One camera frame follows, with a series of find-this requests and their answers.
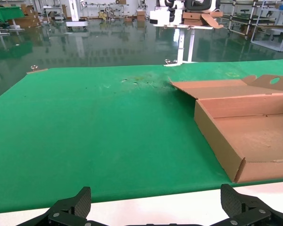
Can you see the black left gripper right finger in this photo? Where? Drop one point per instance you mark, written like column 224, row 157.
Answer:
column 230, row 202

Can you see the white standing desk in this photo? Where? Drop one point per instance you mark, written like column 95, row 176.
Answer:
column 182, row 42

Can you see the table with green cover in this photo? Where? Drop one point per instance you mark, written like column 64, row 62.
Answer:
column 7, row 13

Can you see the flat cardboard box on desk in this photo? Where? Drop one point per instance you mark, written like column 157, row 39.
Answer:
column 193, row 18

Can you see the silver metal binder clip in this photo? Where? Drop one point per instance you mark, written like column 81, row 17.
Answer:
column 171, row 63
column 35, row 69

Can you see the small cardboard box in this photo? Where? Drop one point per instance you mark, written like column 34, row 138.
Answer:
column 140, row 14

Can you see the stack of cardboard boxes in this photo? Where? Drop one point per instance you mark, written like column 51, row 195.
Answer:
column 29, row 16

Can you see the open cardboard box with hole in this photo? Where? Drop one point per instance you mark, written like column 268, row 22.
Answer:
column 254, row 136

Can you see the white machine base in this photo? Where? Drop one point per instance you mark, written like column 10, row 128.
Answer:
column 76, row 22

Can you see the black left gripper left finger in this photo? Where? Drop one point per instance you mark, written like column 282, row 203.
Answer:
column 82, row 202

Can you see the metal shelving rack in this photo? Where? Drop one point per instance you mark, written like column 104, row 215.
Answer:
column 261, row 18

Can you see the green table cloth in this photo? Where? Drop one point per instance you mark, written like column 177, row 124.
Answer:
column 85, row 131

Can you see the white box-shaped device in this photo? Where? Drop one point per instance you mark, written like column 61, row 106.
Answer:
column 159, row 17

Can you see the white and black robot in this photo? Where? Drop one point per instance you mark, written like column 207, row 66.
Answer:
column 198, row 4

